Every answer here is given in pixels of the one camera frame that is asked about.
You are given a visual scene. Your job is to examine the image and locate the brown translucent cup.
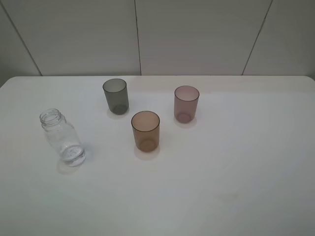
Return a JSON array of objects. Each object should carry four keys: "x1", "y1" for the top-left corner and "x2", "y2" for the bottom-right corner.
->
[{"x1": 131, "y1": 111, "x2": 160, "y2": 152}]

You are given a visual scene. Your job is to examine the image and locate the pink translucent cup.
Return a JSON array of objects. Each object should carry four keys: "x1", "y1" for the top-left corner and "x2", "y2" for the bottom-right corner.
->
[{"x1": 174, "y1": 86, "x2": 200, "y2": 123}]

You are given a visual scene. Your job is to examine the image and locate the grey translucent cup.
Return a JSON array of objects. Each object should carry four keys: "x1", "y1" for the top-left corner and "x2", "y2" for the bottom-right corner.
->
[{"x1": 102, "y1": 78, "x2": 129, "y2": 115}]

